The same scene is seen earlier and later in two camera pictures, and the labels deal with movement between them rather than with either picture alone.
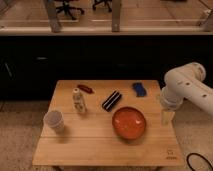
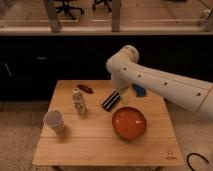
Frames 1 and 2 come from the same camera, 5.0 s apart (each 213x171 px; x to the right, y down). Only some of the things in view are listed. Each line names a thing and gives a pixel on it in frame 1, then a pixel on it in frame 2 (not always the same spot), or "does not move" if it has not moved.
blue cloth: x=139 y=89 does not move
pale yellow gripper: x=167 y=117 → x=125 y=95
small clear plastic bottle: x=78 y=101 does not move
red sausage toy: x=85 y=88 does not move
